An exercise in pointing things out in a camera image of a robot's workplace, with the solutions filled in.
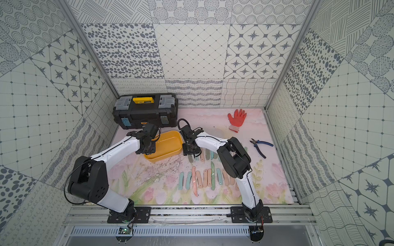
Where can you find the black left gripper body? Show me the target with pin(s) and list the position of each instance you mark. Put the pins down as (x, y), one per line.
(148, 147)

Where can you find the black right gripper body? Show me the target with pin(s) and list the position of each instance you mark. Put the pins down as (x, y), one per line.
(187, 149)

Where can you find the grey green folding knife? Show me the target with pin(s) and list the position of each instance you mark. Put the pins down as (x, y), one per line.
(190, 158)

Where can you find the sage green fruit knife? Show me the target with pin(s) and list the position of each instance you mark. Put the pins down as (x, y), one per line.
(207, 155)

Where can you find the yellow plastic storage tray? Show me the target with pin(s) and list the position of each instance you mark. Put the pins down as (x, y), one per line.
(169, 144)

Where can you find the long coral fruit knife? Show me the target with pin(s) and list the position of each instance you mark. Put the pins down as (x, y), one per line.
(194, 181)

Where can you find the pink folding fruit knife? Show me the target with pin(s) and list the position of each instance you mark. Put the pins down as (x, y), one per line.
(199, 179)

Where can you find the teal folding fruit knife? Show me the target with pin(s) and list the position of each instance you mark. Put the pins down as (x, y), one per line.
(219, 176)

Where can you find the green folding fruit knife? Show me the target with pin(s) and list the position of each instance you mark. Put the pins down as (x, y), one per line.
(212, 176)

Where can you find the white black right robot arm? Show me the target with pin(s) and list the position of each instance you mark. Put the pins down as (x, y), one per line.
(234, 158)

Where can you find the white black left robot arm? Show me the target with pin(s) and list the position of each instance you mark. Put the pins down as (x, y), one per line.
(89, 178)

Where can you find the black Deli toolbox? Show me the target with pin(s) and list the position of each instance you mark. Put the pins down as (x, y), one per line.
(135, 111)

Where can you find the red work glove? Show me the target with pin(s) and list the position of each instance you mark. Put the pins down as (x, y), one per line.
(237, 119)

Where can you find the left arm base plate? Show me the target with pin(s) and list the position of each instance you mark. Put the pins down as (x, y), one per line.
(130, 215)

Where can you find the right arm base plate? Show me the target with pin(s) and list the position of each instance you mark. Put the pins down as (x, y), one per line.
(244, 215)

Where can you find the aluminium front rail frame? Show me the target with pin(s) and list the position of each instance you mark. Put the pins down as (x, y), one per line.
(200, 225)

